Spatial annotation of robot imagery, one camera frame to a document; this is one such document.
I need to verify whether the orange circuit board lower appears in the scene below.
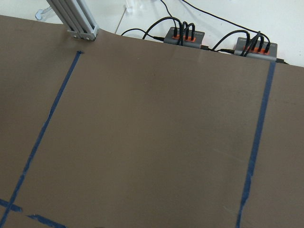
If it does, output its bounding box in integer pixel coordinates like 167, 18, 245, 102
234, 37, 277, 62

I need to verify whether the orange circuit board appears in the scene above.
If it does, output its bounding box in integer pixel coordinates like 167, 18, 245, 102
163, 23, 205, 49
234, 37, 277, 62

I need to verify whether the aluminium frame post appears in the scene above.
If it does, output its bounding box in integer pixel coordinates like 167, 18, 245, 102
48, 0, 99, 41

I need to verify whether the orange circuit board upper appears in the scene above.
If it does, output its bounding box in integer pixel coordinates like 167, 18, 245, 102
163, 23, 205, 49

